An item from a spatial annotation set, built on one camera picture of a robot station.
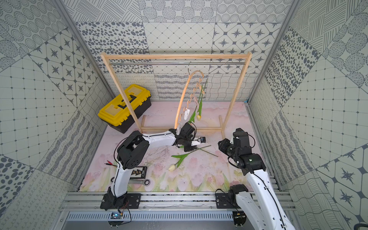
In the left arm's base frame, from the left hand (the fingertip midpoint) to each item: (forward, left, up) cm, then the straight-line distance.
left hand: (197, 142), depth 94 cm
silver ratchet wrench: (-25, +29, -2) cm, 38 cm away
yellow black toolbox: (+11, +51, +16) cm, 55 cm away
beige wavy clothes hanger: (+43, +3, +15) cm, 46 cm away
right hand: (-10, -12, +15) cm, 21 cm away
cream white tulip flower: (-17, +15, 0) cm, 22 cm away
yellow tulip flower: (+15, -1, +16) cm, 21 cm away
